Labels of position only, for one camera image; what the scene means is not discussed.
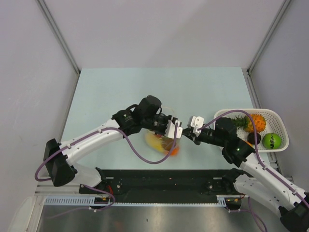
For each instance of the left aluminium frame post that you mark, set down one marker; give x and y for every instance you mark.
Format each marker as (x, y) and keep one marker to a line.
(58, 34)

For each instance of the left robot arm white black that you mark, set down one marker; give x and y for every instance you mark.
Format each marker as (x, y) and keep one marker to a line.
(60, 158)

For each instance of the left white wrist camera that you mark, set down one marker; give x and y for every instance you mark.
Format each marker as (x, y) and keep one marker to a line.
(174, 129)

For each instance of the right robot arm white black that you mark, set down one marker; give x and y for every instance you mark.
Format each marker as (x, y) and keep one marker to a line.
(252, 176)

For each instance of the white perforated plastic basket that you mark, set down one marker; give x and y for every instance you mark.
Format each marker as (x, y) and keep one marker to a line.
(274, 124)

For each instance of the clear zip top bag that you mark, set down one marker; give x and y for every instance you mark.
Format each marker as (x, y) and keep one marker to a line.
(166, 111)

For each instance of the pineapple toy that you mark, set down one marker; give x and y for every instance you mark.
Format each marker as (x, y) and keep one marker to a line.
(246, 124)

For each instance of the orange toy fruit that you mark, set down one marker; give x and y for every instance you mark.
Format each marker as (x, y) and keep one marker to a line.
(175, 151)

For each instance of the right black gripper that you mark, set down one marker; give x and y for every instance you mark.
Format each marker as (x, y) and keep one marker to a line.
(188, 132)

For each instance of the right aluminium frame post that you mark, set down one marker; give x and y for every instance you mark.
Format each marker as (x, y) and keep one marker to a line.
(270, 32)

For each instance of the aluminium frame post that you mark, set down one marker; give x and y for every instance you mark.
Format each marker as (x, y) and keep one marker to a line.
(270, 32)
(58, 34)

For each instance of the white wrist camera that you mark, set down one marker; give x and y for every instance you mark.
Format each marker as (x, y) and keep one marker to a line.
(195, 124)
(174, 129)

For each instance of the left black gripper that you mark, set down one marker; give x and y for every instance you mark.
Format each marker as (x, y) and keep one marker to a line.
(166, 118)

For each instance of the dark purple plum toy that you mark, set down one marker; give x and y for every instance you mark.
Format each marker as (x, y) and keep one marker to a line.
(252, 139)

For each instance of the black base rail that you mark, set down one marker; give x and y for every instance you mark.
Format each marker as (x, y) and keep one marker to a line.
(166, 186)

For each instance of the yellow lemon toy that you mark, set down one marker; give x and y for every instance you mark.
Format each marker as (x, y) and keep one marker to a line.
(156, 142)

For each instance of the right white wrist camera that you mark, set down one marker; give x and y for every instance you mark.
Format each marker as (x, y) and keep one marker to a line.
(195, 124)

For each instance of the green apple toy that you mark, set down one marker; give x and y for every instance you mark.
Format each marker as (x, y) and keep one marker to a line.
(271, 141)

